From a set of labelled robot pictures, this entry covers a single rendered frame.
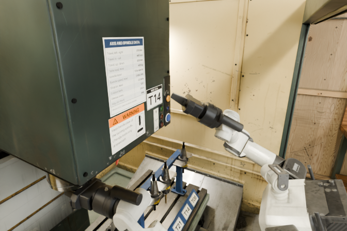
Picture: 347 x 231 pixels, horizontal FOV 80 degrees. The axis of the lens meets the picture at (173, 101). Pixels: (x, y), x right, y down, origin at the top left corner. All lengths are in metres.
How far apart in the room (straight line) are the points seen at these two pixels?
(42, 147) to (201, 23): 1.17
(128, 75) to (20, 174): 0.82
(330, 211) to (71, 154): 0.80
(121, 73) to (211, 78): 0.97
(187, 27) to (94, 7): 1.05
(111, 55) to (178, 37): 1.03
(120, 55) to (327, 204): 0.83
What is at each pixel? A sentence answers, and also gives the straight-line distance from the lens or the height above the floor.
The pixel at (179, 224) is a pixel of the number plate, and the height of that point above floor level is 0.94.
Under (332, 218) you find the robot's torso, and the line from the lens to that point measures 0.90.
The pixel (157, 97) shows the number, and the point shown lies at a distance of 0.74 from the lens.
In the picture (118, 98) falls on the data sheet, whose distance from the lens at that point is 0.58.
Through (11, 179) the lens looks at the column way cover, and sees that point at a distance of 1.24.
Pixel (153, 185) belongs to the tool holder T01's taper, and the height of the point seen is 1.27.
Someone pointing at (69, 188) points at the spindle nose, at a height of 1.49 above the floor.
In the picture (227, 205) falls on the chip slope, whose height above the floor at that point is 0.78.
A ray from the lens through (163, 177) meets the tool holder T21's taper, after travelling 1.14.
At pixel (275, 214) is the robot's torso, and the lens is 0.92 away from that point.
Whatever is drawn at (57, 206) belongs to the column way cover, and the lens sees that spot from 1.48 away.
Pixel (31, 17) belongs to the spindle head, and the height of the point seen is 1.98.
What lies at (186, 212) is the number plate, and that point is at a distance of 1.40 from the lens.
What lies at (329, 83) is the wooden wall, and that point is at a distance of 3.18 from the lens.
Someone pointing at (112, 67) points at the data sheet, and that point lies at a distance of 0.55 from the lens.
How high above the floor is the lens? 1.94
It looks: 18 degrees down
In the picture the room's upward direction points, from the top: straight up
